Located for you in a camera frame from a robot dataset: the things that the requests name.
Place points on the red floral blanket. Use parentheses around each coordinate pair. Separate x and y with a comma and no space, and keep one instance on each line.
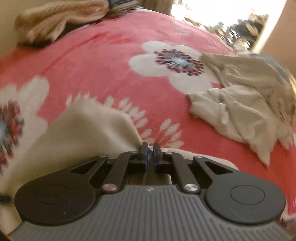
(92,69)

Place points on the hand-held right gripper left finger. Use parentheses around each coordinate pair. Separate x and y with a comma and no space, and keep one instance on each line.
(144,160)

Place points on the cream sweatshirt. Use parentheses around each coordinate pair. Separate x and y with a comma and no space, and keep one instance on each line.
(242,111)

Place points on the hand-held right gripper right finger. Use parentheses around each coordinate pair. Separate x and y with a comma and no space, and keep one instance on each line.
(156,160)

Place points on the beige houndstooth garment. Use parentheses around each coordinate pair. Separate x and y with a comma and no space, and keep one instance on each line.
(57,16)

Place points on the beige curtain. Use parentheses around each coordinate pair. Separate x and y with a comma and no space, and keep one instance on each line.
(157,5)

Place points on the beige zip jacket black trim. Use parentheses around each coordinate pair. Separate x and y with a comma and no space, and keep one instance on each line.
(92,129)

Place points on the blue-grey cloth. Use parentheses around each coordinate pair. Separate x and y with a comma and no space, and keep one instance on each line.
(277,67)

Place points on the black wheelchair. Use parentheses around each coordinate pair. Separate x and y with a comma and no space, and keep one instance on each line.
(245,30)

